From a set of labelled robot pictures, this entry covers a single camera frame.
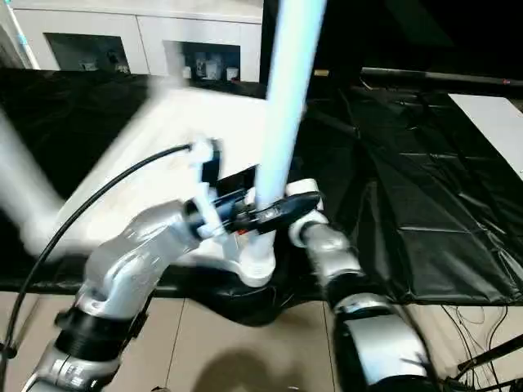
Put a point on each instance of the white tapered table leg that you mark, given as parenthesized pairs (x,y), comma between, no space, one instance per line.
(286,102)
(24,175)
(180,65)

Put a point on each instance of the white plastic table top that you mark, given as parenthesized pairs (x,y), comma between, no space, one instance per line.
(143,134)

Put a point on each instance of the small white jar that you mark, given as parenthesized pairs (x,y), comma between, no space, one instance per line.
(233,73)
(186,72)

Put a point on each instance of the tall white jar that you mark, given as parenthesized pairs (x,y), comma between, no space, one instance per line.
(212,69)

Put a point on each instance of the small tan object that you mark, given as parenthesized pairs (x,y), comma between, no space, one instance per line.
(320,73)

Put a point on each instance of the black work mat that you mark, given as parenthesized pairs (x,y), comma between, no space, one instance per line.
(429,183)

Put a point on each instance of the white sideboard cabinet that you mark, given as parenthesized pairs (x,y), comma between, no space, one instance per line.
(151,45)

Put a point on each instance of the dark metal bar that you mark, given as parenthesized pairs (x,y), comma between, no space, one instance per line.
(429,76)

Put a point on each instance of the white flat board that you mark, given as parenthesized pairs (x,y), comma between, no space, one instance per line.
(494,122)

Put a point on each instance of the black stand pole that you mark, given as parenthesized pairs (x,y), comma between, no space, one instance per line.
(490,353)

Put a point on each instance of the teal white plastic object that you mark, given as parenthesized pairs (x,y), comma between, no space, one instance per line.
(24,45)

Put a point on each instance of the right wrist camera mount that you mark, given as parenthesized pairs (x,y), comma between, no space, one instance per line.
(302,187)

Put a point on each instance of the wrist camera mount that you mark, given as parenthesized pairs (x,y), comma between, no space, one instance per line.
(302,187)
(204,192)

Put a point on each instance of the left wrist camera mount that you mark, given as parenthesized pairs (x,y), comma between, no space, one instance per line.
(204,192)

